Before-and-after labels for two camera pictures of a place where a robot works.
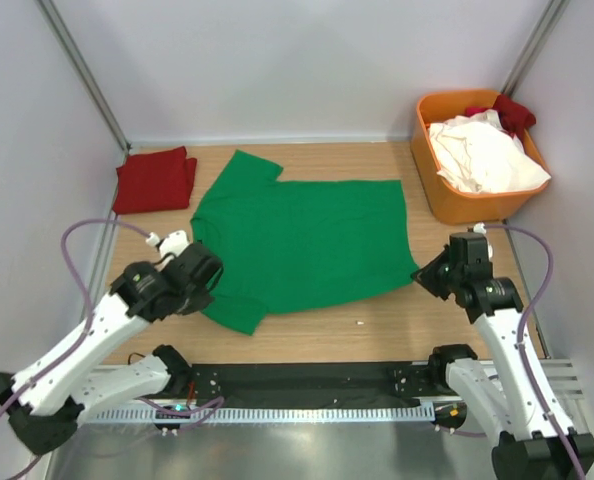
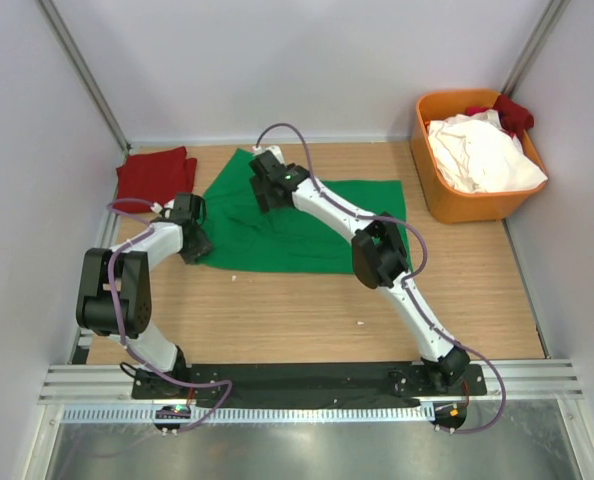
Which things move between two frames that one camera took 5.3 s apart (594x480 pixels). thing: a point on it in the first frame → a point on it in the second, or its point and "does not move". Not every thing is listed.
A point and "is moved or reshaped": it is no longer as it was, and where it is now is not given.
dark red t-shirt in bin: [513, 116] does not move
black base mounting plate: [239, 384] does not move
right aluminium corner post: [534, 47] does not move
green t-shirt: [290, 245] is moved or reshaped
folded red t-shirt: [155, 180] does not move
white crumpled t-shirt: [476, 153] does not move
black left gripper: [201, 303] → [203, 249]
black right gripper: [427, 275] → [260, 192]
